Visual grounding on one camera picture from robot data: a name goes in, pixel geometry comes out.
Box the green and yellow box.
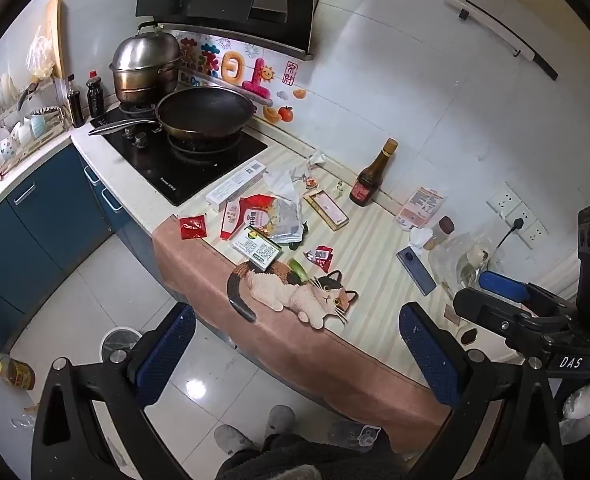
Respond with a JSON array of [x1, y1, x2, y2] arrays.
[[231, 226, 282, 270]]

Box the grey printed shoe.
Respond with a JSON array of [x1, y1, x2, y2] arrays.
[[327, 420, 382, 449]]

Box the white round container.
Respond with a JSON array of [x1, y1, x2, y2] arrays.
[[464, 247, 490, 274]]

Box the dark sauce bottle red cap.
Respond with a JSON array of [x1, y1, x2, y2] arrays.
[[86, 71, 106, 119]]

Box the clear plastic bag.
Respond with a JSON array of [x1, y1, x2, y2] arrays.
[[427, 232, 506, 306]]

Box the long white cardboard box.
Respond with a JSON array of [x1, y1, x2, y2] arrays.
[[206, 158, 266, 211]]

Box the yellow cooking oil bottle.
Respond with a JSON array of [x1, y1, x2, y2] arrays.
[[0, 352, 36, 391]]

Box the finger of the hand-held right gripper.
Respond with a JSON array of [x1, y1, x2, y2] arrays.
[[479, 270, 576, 318], [452, 287, 570, 356]]

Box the white trash bin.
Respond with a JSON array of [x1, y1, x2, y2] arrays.
[[100, 328, 144, 367]]

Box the black frying pan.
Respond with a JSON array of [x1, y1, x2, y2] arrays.
[[89, 85, 256, 142]]

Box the pink cat printed cloth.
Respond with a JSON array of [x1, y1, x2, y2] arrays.
[[153, 142, 580, 456]]

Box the pink printed leaflet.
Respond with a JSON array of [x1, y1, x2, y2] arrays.
[[394, 187, 446, 231]]

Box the row of white bowls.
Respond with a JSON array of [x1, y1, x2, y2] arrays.
[[0, 72, 63, 161]]

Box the wooden cutting board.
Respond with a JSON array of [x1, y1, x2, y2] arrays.
[[45, 0, 68, 79]]

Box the small red torn wrapper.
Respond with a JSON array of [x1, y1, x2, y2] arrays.
[[303, 245, 334, 274]]

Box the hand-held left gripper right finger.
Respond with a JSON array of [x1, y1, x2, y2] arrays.
[[400, 302, 560, 480]]

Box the green vegetable piece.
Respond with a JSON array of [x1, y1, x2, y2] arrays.
[[287, 258, 310, 284]]

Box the brown vinegar bottle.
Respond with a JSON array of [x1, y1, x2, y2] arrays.
[[350, 138, 400, 207]]

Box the steel steamer pot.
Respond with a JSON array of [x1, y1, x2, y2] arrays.
[[109, 22, 184, 107]]

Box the grey fluffy slipper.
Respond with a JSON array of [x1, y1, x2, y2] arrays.
[[214, 425, 261, 457], [265, 406, 296, 436]]

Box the colourful wall sticker decoration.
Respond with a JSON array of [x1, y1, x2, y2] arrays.
[[177, 35, 303, 106]]

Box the blue cabinet under stove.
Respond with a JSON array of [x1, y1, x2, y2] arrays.
[[77, 157, 158, 291]]

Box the white wall-mounted bar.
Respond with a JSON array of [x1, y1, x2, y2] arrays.
[[444, 0, 536, 63]]

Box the person's black pants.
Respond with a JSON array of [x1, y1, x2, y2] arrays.
[[217, 432, 406, 480]]

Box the tall dark sauce bottle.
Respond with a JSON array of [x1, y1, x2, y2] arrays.
[[66, 74, 86, 129]]

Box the silver crumpled wrapper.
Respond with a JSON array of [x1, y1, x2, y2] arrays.
[[265, 197, 306, 245]]

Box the red and white snack bag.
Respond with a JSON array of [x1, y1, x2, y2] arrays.
[[220, 194, 276, 241]]

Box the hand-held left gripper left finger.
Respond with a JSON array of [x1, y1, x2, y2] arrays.
[[31, 302, 196, 480]]

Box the crumpled white tissue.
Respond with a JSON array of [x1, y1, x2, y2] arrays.
[[265, 167, 298, 202]]

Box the wire dish rack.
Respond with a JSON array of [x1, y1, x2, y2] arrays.
[[0, 74, 74, 178]]

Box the black glass gas stove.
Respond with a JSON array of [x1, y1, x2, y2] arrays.
[[90, 104, 269, 207]]

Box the red sauce packet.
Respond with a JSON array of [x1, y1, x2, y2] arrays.
[[178, 214, 209, 241]]

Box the gold flat box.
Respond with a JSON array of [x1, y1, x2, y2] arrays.
[[305, 190, 350, 231]]

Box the black plug with cable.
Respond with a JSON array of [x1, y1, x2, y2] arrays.
[[495, 219, 524, 251]]

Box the blue smartphone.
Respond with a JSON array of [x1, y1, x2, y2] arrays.
[[396, 246, 437, 296]]

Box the white wall power outlet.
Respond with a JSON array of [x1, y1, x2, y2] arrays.
[[487, 183, 520, 216], [520, 220, 548, 250], [505, 203, 536, 233]]

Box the orange fruit wall stickers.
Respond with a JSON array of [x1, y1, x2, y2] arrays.
[[262, 87, 308, 125]]

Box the spice jar brown cap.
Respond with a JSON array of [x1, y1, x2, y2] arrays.
[[423, 216, 456, 251]]

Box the blue cabinet under sink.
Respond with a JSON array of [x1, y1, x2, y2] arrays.
[[0, 142, 113, 353]]

